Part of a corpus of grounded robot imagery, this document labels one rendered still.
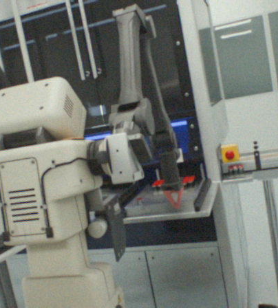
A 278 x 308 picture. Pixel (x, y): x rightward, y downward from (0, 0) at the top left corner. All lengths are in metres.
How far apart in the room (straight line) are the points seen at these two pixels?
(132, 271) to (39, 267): 1.02
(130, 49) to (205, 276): 1.17
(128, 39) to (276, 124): 5.30
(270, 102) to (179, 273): 4.67
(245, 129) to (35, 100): 5.52
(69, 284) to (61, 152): 0.34
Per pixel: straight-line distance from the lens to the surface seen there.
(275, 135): 6.33
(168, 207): 1.39
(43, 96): 0.94
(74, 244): 0.96
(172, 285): 1.95
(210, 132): 1.68
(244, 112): 6.28
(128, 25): 1.16
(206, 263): 1.87
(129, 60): 1.09
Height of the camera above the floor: 1.29
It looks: 8 degrees down
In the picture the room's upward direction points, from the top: 11 degrees counter-clockwise
